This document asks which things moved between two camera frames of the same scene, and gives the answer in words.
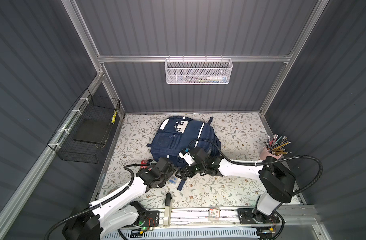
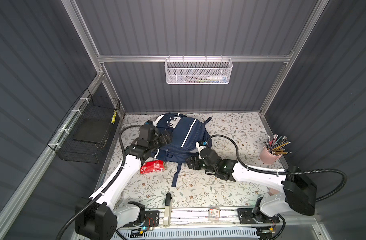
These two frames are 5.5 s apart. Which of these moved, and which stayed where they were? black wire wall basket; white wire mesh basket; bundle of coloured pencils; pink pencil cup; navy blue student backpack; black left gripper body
Moved: navy blue student backpack; black left gripper body
Stayed: white wire mesh basket; black wire wall basket; pink pencil cup; bundle of coloured pencils
